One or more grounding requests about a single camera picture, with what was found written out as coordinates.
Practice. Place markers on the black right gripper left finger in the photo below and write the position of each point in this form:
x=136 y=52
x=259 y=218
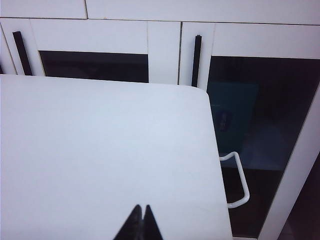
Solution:
x=132 y=225

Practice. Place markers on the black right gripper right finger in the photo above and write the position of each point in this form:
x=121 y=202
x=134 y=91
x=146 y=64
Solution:
x=150 y=225

